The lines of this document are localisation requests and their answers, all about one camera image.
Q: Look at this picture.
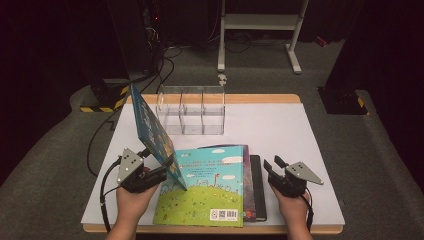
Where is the black yellow striped base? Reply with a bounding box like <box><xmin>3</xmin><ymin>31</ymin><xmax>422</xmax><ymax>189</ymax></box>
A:
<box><xmin>317</xmin><ymin>86</ymin><xmax>370</xmax><ymax>116</ymax></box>
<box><xmin>79</xmin><ymin>78</ymin><xmax>130</xmax><ymax>114</ymax></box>

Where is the black hardcover book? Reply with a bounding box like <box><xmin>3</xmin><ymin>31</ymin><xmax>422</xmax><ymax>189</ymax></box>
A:
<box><xmin>249</xmin><ymin>154</ymin><xmax>268</xmax><ymax>222</ymax></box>

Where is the black computer tower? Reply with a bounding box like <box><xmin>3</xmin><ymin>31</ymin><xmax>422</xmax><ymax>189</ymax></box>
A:
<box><xmin>106</xmin><ymin>0</ymin><xmax>164</xmax><ymax>76</ymax></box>

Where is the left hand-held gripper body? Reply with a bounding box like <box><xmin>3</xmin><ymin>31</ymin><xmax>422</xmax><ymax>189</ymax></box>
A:
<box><xmin>116</xmin><ymin>148</ymin><xmax>168</xmax><ymax>194</ymax></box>

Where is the green and sky-blue picture book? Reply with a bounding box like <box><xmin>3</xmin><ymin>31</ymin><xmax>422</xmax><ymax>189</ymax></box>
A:
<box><xmin>153</xmin><ymin>145</ymin><xmax>245</xmax><ymax>228</ymax></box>

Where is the blue picture book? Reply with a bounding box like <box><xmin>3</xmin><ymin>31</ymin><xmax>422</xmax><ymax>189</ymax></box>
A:
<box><xmin>129</xmin><ymin>83</ymin><xmax>188</xmax><ymax>192</ymax></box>

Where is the person's left hand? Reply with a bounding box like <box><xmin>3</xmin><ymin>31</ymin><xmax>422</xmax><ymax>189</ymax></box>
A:
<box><xmin>114</xmin><ymin>184</ymin><xmax>162</xmax><ymax>230</ymax></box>

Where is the black floor cable bundle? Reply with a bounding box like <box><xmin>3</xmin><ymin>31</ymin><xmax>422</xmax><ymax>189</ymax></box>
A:
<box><xmin>138</xmin><ymin>46</ymin><xmax>183</xmax><ymax>95</ymax></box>

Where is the wooden table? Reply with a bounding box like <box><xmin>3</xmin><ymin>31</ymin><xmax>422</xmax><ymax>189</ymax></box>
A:
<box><xmin>82</xmin><ymin>93</ymin><xmax>344</xmax><ymax>235</ymax></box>

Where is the clear acrylic book rack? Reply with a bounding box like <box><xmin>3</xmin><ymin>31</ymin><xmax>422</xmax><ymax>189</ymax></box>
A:
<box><xmin>155</xmin><ymin>85</ymin><xmax>226</xmax><ymax>136</ymax></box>

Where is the white metal stand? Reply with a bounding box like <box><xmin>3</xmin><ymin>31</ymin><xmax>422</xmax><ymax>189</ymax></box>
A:
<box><xmin>217</xmin><ymin>0</ymin><xmax>309</xmax><ymax>75</ymax></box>

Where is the person's right hand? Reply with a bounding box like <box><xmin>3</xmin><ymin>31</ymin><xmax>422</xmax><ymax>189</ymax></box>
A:
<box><xmin>269</xmin><ymin>185</ymin><xmax>313</xmax><ymax>232</ymax></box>

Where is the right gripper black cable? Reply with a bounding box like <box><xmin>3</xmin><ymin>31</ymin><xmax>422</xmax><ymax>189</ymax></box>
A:
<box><xmin>299</xmin><ymin>188</ymin><xmax>315</xmax><ymax>233</ymax></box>

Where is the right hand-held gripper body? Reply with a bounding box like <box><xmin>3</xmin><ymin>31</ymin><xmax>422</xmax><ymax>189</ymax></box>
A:
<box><xmin>267</xmin><ymin>161</ymin><xmax>325</xmax><ymax>199</ymax></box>

